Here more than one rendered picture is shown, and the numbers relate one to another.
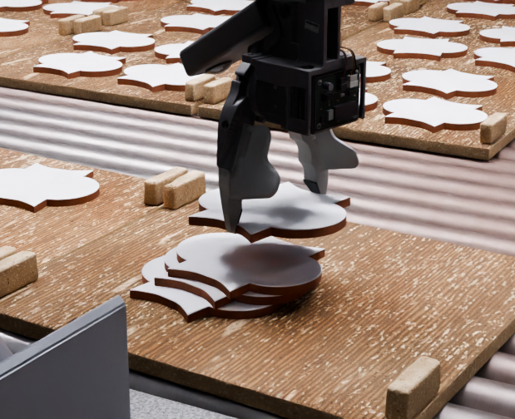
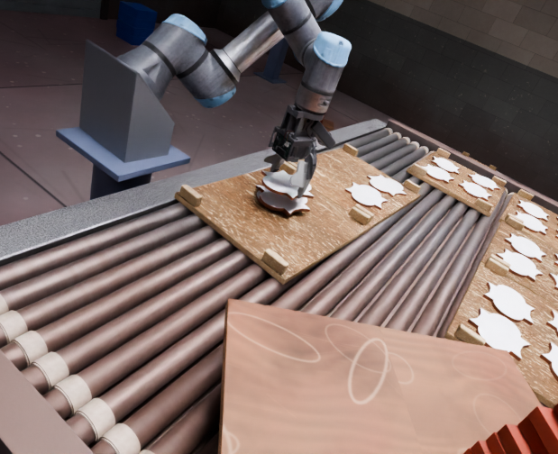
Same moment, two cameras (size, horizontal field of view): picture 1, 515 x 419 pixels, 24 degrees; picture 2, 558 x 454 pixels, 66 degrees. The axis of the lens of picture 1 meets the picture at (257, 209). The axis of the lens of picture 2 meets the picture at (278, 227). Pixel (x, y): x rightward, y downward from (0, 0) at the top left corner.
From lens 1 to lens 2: 1.35 m
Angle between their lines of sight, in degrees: 76
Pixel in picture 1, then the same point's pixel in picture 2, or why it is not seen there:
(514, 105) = (544, 385)
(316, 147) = (301, 177)
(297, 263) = (278, 204)
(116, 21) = not seen: outside the picture
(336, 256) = (303, 230)
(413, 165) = (432, 307)
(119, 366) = (132, 85)
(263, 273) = (271, 195)
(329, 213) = (276, 187)
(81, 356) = (126, 72)
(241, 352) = (234, 188)
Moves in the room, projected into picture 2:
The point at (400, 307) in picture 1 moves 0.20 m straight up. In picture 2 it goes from (257, 225) to (283, 149)
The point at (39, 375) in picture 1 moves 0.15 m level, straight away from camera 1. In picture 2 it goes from (120, 67) to (179, 84)
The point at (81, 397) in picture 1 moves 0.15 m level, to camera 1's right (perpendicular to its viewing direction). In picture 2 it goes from (125, 81) to (97, 96)
